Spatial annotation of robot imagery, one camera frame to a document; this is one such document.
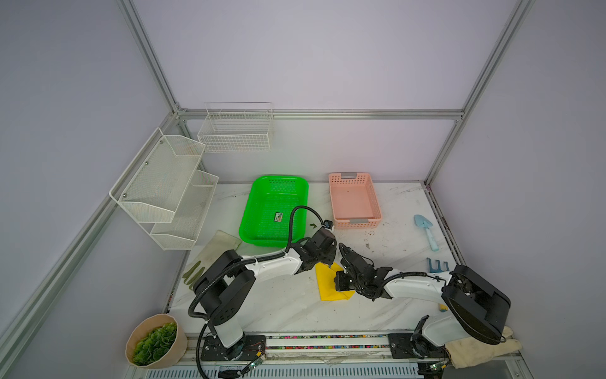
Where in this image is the green plastic basket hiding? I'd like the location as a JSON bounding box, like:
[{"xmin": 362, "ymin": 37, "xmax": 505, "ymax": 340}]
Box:
[{"xmin": 238, "ymin": 175, "xmax": 309, "ymax": 248}]

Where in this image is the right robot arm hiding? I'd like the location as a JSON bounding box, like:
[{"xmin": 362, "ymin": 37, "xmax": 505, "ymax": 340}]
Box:
[{"xmin": 335, "ymin": 243, "xmax": 511, "ymax": 358}]

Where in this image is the blue yellow garden rake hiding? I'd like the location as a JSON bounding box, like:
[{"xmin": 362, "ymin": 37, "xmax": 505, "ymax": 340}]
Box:
[{"xmin": 426, "ymin": 257, "xmax": 451, "ymax": 274}]

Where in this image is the pink plastic basket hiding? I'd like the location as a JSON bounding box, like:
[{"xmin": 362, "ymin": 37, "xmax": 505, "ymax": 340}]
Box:
[{"xmin": 328, "ymin": 172, "xmax": 382, "ymax": 229}]

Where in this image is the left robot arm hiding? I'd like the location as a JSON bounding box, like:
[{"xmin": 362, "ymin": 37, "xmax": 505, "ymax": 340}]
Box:
[{"xmin": 187, "ymin": 205, "xmax": 337, "ymax": 378}]

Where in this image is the cream work glove right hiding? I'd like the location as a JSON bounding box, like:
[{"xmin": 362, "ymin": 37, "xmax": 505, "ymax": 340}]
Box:
[{"xmin": 446, "ymin": 326, "xmax": 522, "ymax": 369}]

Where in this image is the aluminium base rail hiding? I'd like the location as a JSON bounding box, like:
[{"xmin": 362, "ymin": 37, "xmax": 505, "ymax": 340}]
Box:
[{"xmin": 200, "ymin": 331, "xmax": 450, "ymax": 363}]

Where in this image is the light blue garden trowel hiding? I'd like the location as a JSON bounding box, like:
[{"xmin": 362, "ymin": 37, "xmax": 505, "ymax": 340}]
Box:
[{"xmin": 413, "ymin": 214, "xmax": 440, "ymax": 252}]

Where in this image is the white wire basket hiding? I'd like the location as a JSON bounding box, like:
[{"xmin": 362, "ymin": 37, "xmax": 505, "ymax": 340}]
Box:
[{"xmin": 197, "ymin": 102, "xmax": 274, "ymax": 153}]

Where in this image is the paper bag with greens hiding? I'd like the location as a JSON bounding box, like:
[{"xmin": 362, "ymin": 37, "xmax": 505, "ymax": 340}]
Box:
[{"xmin": 125, "ymin": 314, "xmax": 188, "ymax": 370}]

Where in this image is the white mesh two-tier shelf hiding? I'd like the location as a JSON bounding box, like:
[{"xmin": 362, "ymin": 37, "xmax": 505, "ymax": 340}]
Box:
[{"xmin": 109, "ymin": 129, "xmax": 219, "ymax": 250}]

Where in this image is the yellow paper napkin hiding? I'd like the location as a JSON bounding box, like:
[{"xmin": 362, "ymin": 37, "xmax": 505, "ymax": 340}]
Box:
[{"xmin": 315, "ymin": 263, "xmax": 355, "ymax": 302}]

